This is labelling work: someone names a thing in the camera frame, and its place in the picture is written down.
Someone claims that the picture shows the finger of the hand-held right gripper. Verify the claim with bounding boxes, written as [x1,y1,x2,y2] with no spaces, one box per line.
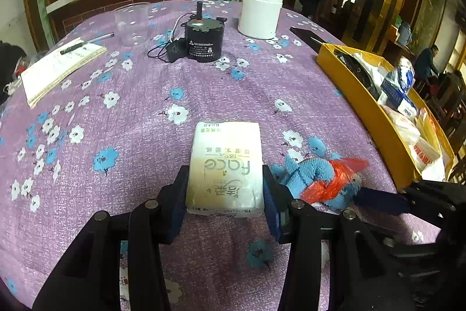
[354,187,414,217]

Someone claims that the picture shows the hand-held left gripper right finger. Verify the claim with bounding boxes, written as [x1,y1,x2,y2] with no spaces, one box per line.
[262,164,416,311]

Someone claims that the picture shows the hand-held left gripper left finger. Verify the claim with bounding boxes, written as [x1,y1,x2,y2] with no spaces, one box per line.
[33,165,190,311]

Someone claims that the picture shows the white bag with red label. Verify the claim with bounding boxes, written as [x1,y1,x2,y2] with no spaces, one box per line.
[409,136,446,182]

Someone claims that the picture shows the white facial tissue pack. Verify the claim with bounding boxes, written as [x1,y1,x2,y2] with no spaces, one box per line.
[185,121,264,219]

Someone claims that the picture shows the pink tissue pack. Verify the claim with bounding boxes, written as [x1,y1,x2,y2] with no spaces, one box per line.
[386,107,421,147]

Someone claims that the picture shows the blue white tissue pack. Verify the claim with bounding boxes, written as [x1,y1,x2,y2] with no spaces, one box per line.
[379,81,417,118]

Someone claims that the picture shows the blue white round plastic bag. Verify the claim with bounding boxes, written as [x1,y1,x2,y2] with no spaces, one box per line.
[386,58,416,93]

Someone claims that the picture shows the black plastic bag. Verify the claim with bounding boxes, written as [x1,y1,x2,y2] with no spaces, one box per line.
[333,47,381,96]

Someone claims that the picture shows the black power adapter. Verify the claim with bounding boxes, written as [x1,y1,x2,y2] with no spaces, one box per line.
[147,16,186,63]

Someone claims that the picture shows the black cylindrical motor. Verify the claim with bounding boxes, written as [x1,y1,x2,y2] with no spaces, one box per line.
[184,0,227,59]

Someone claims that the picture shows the black flat phone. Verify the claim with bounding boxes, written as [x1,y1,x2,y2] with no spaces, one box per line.
[289,26,328,44]

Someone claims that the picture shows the paper notebook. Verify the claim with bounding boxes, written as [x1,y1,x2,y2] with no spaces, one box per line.
[21,38,108,108]

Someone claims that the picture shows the clear plastic cup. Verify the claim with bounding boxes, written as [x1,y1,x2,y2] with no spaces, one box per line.
[114,2,151,48]

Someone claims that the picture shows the black pen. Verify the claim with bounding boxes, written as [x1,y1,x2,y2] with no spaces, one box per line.
[60,32,115,55]

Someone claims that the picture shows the white plastic jar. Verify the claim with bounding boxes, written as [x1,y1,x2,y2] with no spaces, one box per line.
[237,0,285,40]

